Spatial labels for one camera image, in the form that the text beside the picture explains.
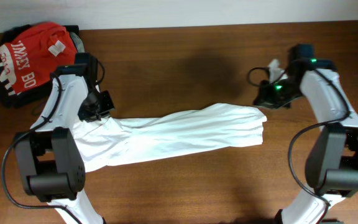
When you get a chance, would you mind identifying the white t-shirt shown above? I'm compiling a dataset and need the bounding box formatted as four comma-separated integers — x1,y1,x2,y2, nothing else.
72,103,267,172

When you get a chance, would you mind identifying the red folded t-shirt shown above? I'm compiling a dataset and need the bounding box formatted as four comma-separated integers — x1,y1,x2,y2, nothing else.
0,22,77,96

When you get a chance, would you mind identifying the grey folded garment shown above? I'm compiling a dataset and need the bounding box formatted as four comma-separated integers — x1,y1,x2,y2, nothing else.
70,32,85,53

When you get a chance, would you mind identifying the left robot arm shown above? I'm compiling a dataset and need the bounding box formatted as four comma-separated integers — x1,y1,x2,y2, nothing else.
9,53,114,223

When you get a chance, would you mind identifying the black folded t-shirt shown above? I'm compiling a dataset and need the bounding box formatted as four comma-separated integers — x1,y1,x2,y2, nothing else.
0,23,79,108

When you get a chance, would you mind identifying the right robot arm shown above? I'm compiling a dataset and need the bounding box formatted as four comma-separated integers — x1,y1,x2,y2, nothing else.
253,44,358,224

